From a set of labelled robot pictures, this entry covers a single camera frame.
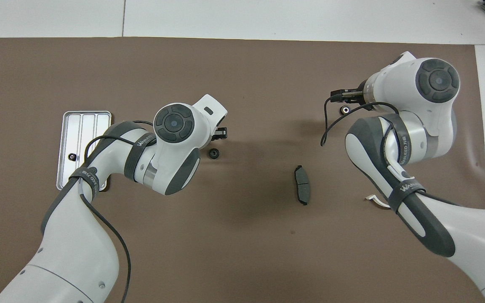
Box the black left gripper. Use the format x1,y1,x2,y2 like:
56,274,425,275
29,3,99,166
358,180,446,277
203,128,229,150

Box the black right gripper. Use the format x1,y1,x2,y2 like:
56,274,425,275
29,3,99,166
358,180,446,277
331,86,367,106

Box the silver metal tray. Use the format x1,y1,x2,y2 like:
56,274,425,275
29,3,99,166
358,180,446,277
56,111,112,191

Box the brown table mat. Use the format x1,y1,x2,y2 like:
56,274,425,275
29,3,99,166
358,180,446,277
0,37,485,303

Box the long dark brake pad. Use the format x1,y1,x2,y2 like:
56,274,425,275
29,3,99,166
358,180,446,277
294,165,311,206

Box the white curved plastic bracket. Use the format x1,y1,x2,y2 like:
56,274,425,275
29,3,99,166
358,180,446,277
365,194,391,208

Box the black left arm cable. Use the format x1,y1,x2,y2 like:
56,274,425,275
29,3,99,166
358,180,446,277
80,120,155,303

